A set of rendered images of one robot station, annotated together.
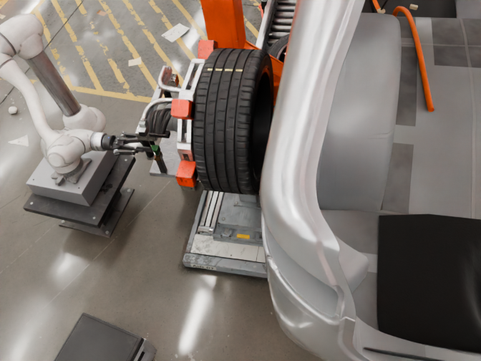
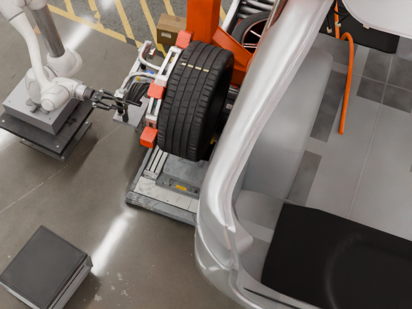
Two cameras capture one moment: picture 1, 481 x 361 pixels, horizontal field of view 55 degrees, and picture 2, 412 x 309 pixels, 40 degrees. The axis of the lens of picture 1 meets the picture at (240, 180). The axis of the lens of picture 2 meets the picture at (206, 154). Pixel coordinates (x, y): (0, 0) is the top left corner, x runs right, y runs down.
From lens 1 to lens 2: 119 cm
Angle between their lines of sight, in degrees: 7
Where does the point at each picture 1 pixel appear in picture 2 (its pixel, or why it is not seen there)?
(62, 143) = (54, 92)
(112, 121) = (80, 49)
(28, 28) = not seen: outside the picture
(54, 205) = (23, 127)
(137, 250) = (86, 179)
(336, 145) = (262, 149)
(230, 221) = (172, 173)
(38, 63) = (40, 14)
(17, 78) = (24, 29)
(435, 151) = (336, 164)
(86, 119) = (68, 62)
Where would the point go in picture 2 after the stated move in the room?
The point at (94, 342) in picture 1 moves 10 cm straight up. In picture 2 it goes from (48, 250) to (45, 244)
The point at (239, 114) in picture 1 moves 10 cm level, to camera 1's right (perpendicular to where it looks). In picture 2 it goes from (198, 106) to (218, 106)
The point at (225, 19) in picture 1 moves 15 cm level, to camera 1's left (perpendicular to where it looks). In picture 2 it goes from (203, 12) to (178, 11)
